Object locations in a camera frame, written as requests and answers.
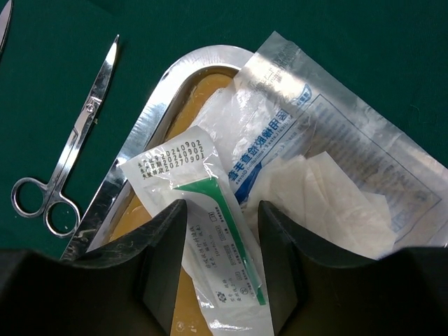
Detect white green suture packet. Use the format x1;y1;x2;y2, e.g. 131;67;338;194
119;125;269;311

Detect foil packet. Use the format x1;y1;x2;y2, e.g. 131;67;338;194
223;30;448;260

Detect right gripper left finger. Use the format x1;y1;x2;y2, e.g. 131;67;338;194
76;199;187;335

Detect white gauze square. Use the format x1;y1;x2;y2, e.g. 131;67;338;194
192;87;246;155

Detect small pointed silver scissors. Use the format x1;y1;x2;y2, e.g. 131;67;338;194
0;0;13;53

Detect silver instrument tray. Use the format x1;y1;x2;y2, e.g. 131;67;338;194
61;45;253;260

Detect tan silicone suture pad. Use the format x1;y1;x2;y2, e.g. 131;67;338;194
108;71;233;335

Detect green surgical cloth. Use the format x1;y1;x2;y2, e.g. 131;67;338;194
1;1;447;257

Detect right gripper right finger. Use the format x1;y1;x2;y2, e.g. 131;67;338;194
258;201;373;335

